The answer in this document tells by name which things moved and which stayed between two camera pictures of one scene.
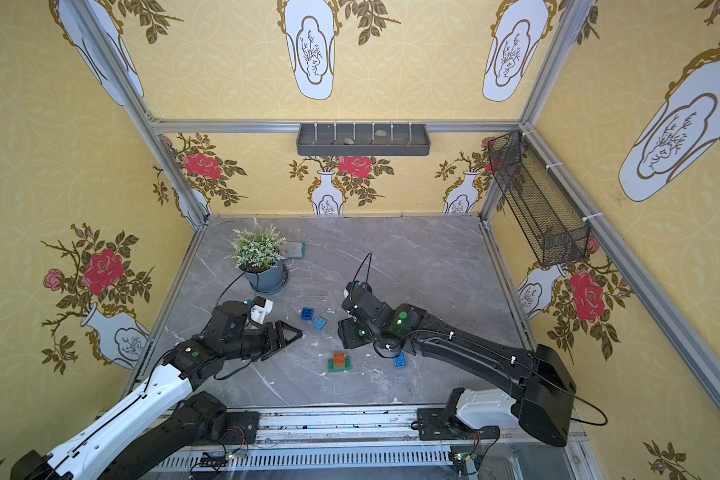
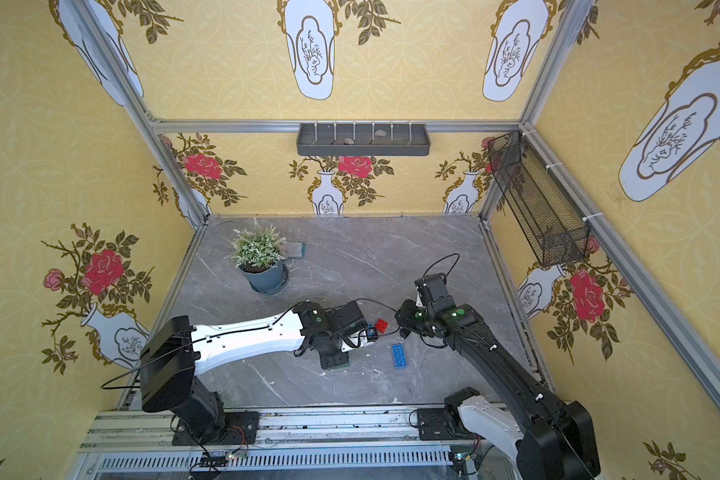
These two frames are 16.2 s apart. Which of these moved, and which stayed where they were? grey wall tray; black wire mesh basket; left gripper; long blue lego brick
Moved: left gripper
Stayed: grey wall tray; black wire mesh basket; long blue lego brick
